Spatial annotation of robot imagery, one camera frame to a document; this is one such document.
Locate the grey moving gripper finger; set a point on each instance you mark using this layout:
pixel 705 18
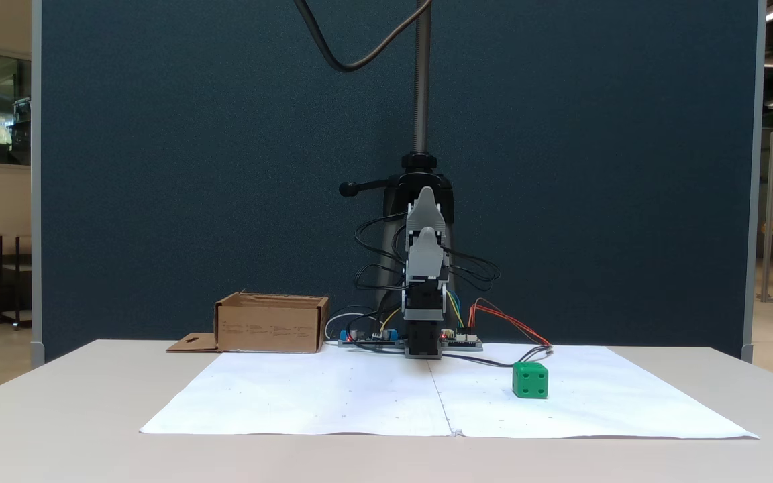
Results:
pixel 427 258

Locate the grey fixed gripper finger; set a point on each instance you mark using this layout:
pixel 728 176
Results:
pixel 425 215

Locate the green dice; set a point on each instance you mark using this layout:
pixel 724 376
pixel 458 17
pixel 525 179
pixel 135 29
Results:
pixel 531 382

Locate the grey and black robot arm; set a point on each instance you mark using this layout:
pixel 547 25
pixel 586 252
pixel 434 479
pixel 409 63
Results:
pixel 423 335

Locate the blue circuit board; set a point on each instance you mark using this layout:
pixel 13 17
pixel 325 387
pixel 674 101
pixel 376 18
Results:
pixel 359 341

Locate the brown cardboard box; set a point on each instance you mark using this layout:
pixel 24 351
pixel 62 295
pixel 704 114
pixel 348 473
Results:
pixel 272 329

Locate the white paper sheet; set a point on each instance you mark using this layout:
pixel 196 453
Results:
pixel 306 396
pixel 614 402

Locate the blue partition panel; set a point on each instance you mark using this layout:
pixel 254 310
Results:
pixel 192 168

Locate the black shelf rack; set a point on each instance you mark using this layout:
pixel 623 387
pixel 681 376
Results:
pixel 17 267

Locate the black camera tripod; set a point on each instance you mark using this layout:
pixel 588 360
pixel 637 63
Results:
pixel 422 80

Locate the framed wall window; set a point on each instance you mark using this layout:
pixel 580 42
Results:
pixel 11 100

